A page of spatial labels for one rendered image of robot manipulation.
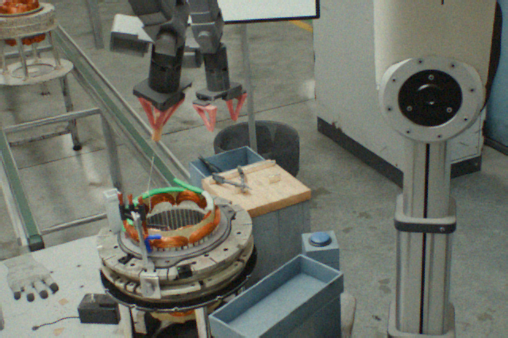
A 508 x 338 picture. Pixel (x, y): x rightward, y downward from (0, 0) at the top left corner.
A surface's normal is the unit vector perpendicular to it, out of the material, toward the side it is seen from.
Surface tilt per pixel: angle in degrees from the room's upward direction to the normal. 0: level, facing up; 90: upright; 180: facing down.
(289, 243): 90
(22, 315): 0
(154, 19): 126
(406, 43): 109
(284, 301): 0
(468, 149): 90
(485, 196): 0
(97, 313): 90
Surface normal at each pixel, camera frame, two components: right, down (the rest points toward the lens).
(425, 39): -0.18, 0.72
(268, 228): 0.45, 0.37
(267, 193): -0.07, -0.89
